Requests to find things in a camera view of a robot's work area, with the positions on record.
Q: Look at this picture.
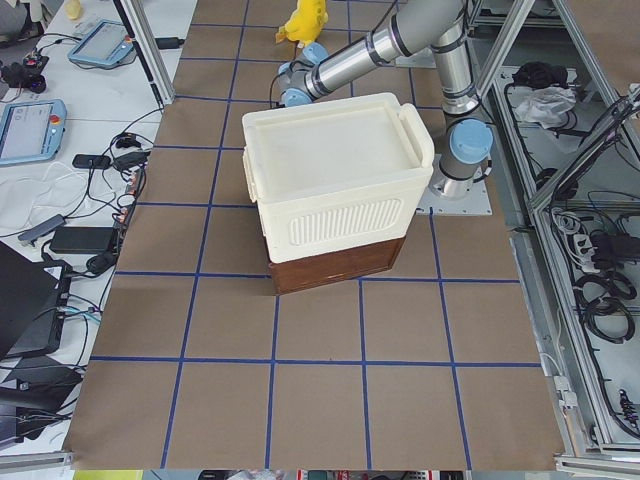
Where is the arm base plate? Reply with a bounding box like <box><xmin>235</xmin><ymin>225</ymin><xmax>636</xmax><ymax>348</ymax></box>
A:
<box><xmin>394</xmin><ymin>47</ymin><xmax>436</xmax><ymax>69</ymax></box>
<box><xmin>416</xmin><ymin>154</ymin><xmax>493</xmax><ymax>216</ymax></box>

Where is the brown paper table mat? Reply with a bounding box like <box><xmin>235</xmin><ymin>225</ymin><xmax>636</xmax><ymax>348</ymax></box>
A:
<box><xmin>65</xmin><ymin>1</ymin><xmax>564</xmax><ymax>471</ymax></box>

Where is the black laptop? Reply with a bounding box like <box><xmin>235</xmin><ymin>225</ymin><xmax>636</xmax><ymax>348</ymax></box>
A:
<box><xmin>1</xmin><ymin>244</ymin><xmax>71</xmax><ymax>360</ymax></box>

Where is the teach pendant tablet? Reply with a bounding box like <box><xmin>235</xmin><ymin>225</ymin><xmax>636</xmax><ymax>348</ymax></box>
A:
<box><xmin>1</xmin><ymin>99</ymin><xmax>67</xmax><ymax>166</ymax></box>
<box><xmin>67</xmin><ymin>20</ymin><xmax>135</xmax><ymax>70</ymax></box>

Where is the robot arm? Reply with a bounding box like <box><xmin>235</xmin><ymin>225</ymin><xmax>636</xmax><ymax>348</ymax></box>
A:
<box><xmin>276</xmin><ymin>1</ymin><xmax>493</xmax><ymax>200</ymax></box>

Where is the cream plastic storage box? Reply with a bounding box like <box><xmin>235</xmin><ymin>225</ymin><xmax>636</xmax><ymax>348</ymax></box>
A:
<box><xmin>242</xmin><ymin>93</ymin><xmax>435</xmax><ymax>263</ymax></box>

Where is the dark wooden drawer cabinet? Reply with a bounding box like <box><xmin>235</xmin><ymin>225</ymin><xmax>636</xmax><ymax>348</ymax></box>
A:
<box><xmin>269</xmin><ymin>237</ymin><xmax>405</xmax><ymax>294</ymax></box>

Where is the black power adapter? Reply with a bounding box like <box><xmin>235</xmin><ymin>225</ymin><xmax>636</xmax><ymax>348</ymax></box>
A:
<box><xmin>49</xmin><ymin>226</ymin><xmax>115</xmax><ymax>254</ymax></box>

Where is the white crumpled cloth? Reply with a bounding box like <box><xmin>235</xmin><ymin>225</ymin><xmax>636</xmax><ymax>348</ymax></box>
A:
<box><xmin>514</xmin><ymin>86</ymin><xmax>577</xmax><ymax>129</ymax></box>

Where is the yellow plush toy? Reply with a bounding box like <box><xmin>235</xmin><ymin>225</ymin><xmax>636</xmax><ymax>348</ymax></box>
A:
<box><xmin>275</xmin><ymin>0</ymin><xmax>329</xmax><ymax>47</ymax></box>

